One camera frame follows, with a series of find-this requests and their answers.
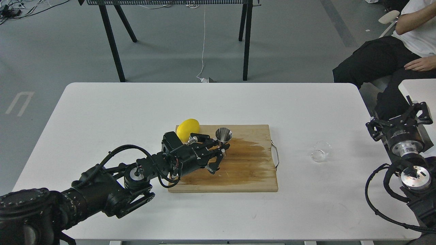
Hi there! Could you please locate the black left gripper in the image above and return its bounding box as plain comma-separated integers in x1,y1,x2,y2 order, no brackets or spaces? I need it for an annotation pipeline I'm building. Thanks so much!
161,132,230,176

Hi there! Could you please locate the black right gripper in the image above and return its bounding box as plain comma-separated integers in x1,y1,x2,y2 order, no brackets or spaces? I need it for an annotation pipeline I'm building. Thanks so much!
365,96,433,157

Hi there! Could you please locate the steel double jigger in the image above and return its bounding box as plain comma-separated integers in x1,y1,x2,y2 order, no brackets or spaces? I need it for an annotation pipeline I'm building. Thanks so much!
215,127,232,157

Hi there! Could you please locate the small clear glass cup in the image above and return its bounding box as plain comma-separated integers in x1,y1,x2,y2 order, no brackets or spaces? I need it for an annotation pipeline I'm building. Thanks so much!
310,141,332,163

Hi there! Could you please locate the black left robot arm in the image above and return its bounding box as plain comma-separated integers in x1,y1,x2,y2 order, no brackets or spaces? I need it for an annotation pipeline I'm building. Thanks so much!
0,128,232,245

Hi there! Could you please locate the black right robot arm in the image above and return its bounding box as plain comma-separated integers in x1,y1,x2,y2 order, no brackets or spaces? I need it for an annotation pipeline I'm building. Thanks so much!
364,96,436,234

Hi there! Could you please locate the yellow lemon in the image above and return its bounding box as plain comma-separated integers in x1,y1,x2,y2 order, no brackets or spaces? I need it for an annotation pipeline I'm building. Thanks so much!
176,118,200,143

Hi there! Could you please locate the white side table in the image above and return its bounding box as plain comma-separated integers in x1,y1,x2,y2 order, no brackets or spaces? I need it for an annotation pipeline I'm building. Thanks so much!
399,79,436,157

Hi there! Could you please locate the wooden cutting board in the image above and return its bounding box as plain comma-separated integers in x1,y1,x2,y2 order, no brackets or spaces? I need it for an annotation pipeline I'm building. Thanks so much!
168,125,278,193

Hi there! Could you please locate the seated person in white shirt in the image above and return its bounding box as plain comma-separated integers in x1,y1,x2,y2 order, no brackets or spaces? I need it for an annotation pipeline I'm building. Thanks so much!
332,0,436,120

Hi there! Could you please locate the white power cable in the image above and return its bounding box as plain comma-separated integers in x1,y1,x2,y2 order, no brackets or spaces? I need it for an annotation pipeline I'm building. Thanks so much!
196,3,217,83

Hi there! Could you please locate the black metal frame table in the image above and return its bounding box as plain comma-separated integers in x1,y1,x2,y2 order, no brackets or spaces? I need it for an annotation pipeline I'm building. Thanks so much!
78,0,261,82

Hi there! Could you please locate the black cable bundle on floor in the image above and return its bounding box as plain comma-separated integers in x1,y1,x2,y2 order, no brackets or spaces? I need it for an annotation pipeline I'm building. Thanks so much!
0,0,70,24

